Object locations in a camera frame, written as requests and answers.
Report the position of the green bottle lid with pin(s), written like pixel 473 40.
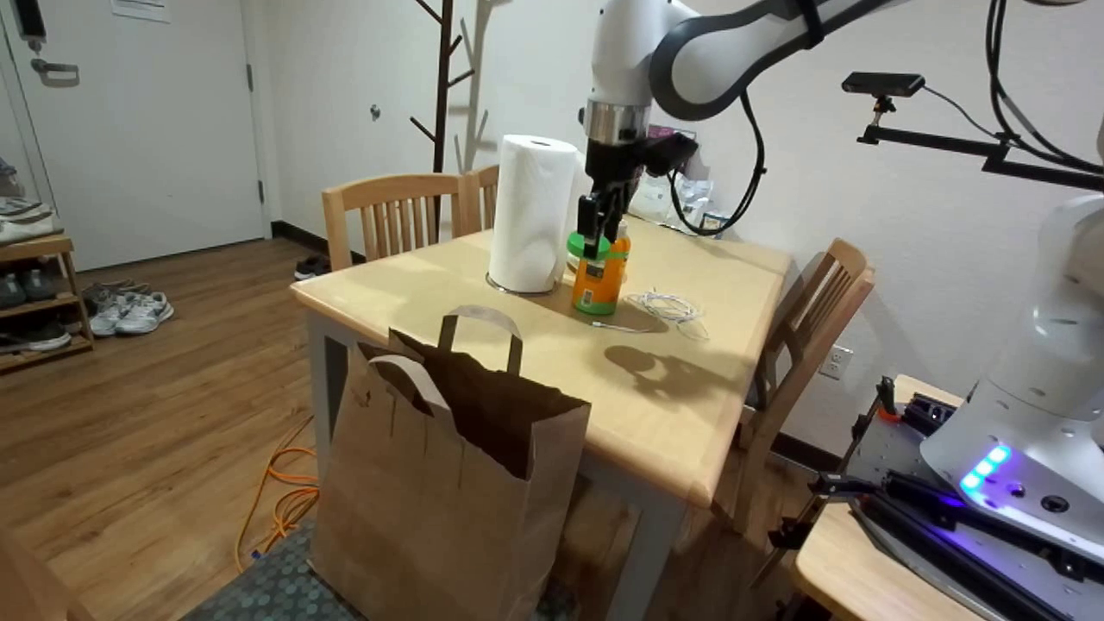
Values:
pixel 604 248

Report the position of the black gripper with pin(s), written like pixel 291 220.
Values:
pixel 612 175

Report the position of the white paper towel roll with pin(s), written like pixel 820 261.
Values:
pixel 533 220

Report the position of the orange juice bottle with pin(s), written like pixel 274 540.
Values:
pixel 601 286

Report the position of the white entrance door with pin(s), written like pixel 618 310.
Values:
pixel 141 138

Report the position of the small wooden robot table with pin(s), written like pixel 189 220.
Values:
pixel 849 575

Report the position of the light wooden slat chair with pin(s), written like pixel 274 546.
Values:
pixel 473 190
pixel 393 187
pixel 823 286

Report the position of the wooden shoe rack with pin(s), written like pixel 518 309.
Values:
pixel 46 246

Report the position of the long black bar clamp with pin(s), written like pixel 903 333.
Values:
pixel 945 540

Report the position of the black exterior camera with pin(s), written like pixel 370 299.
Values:
pixel 886 84

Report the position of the white wall outlet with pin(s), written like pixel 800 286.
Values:
pixel 838 364

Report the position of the white grey sneaker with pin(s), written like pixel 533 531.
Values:
pixel 23 220

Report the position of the grey metal mounting plate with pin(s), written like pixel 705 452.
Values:
pixel 897 442

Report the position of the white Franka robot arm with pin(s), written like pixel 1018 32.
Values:
pixel 735 46

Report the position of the grey low shoe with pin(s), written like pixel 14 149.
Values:
pixel 41 339

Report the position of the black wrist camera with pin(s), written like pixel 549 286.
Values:
pixel 666 152

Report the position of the brown paper bag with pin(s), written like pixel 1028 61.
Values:
pixel 426 504

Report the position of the grey patterned rug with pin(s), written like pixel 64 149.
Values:
pixel 263 590

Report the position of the black red bar clamp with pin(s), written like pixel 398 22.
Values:
pixel 918 413

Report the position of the black coat rack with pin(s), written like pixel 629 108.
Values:
pixel 444 69

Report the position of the white floor sneaker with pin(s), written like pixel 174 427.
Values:
pixel 154 310
pixel 117 320

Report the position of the black door lock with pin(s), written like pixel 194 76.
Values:
pixel 28 17

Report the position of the dark shoe pair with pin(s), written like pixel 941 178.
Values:
pixel 28 286

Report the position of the black camera boom stand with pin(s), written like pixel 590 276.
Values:
pixel 932 138

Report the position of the black orange bar clamp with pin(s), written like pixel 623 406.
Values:
pixel 828 489

